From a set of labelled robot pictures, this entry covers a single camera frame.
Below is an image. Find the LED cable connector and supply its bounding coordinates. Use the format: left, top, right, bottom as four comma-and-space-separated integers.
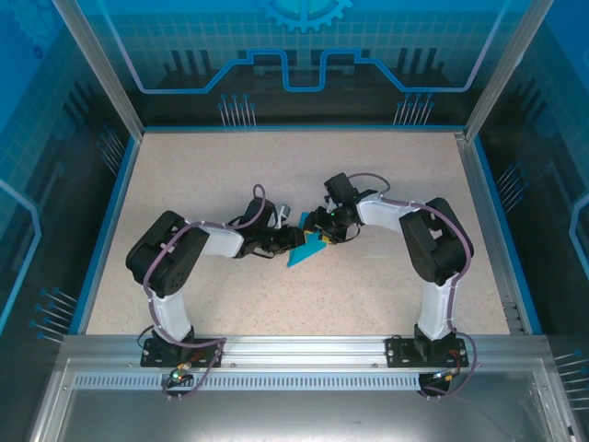
431, 366, 462, 384
166, 362, 193, 387

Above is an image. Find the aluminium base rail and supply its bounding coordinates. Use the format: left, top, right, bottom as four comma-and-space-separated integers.
59, 333, 553, 372

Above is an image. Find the blue circuit print panel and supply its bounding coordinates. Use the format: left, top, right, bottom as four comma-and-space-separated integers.
473, 0, 589, 442
0, 0, 139, 442

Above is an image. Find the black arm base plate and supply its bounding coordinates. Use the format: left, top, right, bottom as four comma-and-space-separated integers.
140, 338, 225, 368
385, 335, 471, 368

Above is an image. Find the gear print enclosure panel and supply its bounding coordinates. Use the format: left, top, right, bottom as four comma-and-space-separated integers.
75, 0, 514, 128

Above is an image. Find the slotted aluminium cable duct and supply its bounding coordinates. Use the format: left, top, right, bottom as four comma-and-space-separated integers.
72, 373, 429, 392

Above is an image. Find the aluminium corner post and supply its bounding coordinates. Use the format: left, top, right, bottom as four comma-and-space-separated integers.
51, 0, 147, 139
462, 0, 553, 142

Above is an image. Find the blue paper sheet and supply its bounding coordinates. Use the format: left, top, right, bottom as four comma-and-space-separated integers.
284, 210, 329, 269

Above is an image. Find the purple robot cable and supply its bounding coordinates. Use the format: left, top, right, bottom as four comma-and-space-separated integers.
347, 172, 479, 401
142, 183, 269, 401

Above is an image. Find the grooved aluminium table rail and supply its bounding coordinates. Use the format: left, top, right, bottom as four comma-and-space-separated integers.
453, 131, 528, 335

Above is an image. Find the metal tray sheet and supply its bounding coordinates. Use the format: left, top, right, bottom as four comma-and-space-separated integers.
27, 358, 581, 442

